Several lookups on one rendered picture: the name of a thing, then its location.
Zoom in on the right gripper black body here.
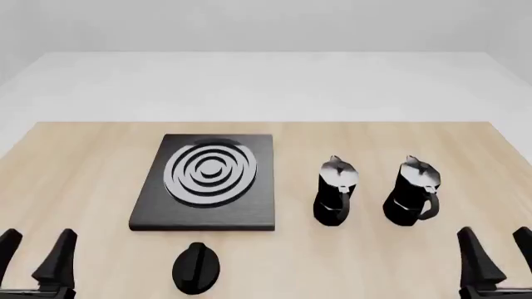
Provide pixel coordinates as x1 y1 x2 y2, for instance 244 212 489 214
458 282 532 299

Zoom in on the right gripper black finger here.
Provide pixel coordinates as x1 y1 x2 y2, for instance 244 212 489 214
456 226 508 289
512 227 532 275

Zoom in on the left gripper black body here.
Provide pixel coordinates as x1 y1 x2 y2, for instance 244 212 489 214
0 282 76 299

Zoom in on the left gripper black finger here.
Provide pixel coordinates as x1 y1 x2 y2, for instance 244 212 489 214
0 228 23 285
32 228 78 289

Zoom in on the black moka pot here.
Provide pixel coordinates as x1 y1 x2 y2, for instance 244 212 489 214
382 154 441 228
313 154 359 227

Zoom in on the round black stove knob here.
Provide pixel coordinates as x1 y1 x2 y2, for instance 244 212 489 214
171 242 220 296

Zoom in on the flat black stove plate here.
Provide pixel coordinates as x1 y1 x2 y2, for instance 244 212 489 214
129 133 277 233

